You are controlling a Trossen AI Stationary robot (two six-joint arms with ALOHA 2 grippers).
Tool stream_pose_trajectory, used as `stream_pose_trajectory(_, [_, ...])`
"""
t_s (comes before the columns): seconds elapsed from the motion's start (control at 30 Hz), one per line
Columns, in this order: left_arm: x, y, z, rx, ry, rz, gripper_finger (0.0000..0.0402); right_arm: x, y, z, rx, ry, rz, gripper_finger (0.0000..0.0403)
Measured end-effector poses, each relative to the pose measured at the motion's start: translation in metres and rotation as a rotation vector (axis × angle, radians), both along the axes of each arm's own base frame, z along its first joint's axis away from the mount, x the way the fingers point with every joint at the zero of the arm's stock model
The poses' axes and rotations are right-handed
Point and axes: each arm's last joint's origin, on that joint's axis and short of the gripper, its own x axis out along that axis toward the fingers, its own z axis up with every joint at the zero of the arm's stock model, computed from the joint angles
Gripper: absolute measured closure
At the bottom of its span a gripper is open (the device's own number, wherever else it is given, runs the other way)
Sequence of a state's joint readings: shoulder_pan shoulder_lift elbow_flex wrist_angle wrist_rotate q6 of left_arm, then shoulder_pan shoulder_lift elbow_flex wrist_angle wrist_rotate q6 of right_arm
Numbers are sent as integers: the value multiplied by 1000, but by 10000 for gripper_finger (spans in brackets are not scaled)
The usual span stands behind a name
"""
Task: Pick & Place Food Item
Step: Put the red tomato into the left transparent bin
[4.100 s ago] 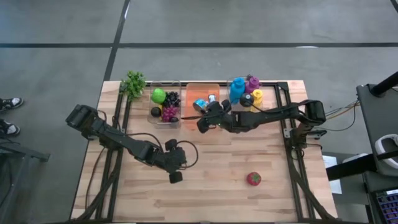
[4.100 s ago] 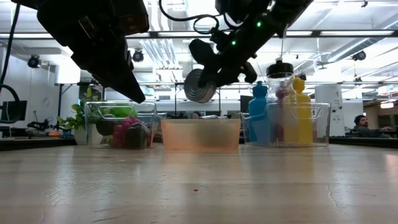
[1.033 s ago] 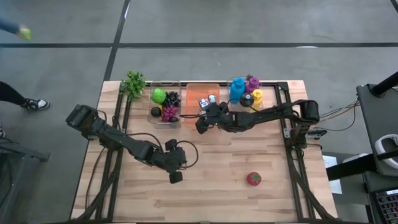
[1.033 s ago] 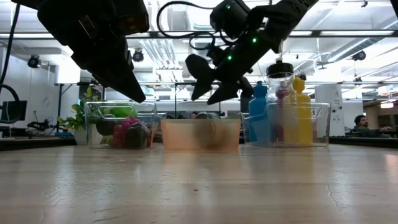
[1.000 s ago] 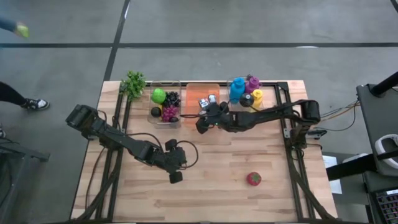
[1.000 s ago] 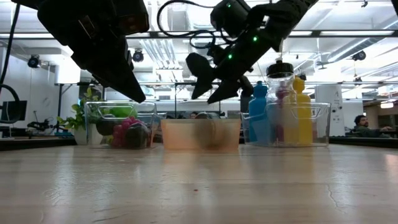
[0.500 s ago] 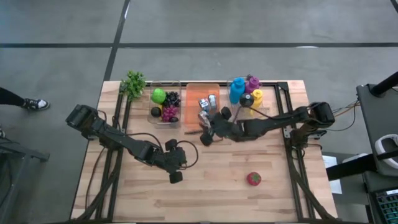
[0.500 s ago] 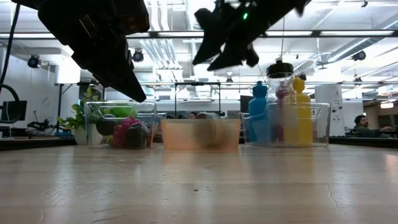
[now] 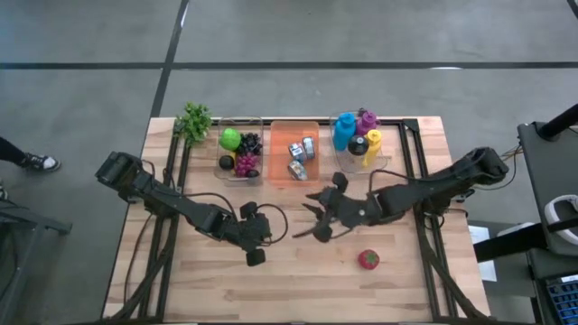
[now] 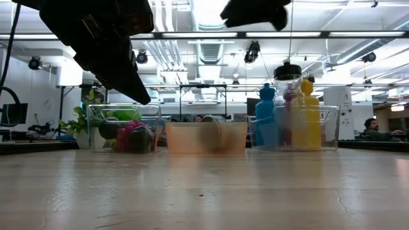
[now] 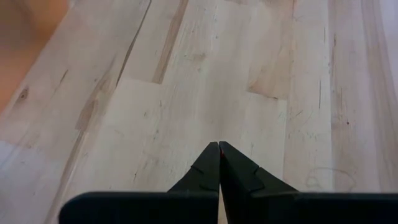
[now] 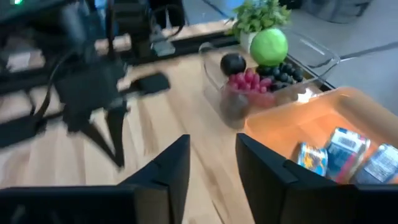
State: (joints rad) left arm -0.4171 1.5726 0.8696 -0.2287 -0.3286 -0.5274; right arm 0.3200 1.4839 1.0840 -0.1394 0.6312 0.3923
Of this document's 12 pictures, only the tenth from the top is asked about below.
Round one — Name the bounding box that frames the tin can blue label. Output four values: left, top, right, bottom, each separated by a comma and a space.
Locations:
197, 120, 236, 154
200, 115, 228, 124

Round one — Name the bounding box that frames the purple plastic bottle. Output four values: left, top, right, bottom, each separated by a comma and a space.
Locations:
282, 90, 297, 147

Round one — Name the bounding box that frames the clear plastic bin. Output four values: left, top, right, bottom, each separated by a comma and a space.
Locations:
86, 104, 162, 153
248, 105, 341, 151

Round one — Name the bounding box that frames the green artificial plant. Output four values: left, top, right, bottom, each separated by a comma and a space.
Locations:
59, 89, 118, 150

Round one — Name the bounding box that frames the yellow plastic bottle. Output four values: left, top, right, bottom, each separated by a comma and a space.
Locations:
292, 78, 322, 150

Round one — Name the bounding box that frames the red grape bunch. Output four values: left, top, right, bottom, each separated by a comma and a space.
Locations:
115, 119, 148, 151

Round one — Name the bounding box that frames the white pillar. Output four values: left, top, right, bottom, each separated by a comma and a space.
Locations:
323, 68, 355, 141

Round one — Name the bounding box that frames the thick black cable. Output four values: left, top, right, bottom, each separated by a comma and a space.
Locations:
0, 3, 22, 128

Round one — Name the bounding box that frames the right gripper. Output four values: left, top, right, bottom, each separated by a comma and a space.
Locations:
219, 0, 290, 32

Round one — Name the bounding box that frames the green apple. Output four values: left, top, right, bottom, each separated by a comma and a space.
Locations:
112, 109, 142, 122

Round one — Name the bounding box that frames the black ceiling spotlight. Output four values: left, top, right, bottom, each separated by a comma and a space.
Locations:
27, 56, 43, 71
362, 51, 377, 64
135, 50, 150, 65

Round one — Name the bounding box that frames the black monitor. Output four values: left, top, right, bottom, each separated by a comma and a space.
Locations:
0, 102, 29, 125
246, 97, 260, 118

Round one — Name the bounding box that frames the black background rack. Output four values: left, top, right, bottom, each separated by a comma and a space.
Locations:
178, 83, 228, 123

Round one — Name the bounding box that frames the orange plastic bin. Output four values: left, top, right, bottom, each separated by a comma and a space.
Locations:
164, 121, 249, 157

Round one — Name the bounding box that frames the blue plastic bottle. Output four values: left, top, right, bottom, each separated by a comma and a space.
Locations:
254, 83, 276, 147

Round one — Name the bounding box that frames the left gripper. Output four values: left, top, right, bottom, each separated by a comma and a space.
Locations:
38, 0, 155, 105

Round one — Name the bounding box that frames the black round knob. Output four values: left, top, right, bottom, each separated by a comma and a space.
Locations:
273, 61, 304, 150

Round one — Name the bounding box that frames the black ceiling camera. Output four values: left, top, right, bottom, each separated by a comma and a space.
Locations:
243, 40, 261, 65

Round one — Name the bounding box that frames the black aluminium frame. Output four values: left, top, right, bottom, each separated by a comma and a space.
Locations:
0, 30, 409, 156

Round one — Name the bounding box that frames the black desk clutter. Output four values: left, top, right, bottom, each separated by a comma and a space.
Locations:
27, 119, 76, 143

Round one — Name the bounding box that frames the silver ventilation duct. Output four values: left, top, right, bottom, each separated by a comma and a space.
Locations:
190, 0, 235, 65

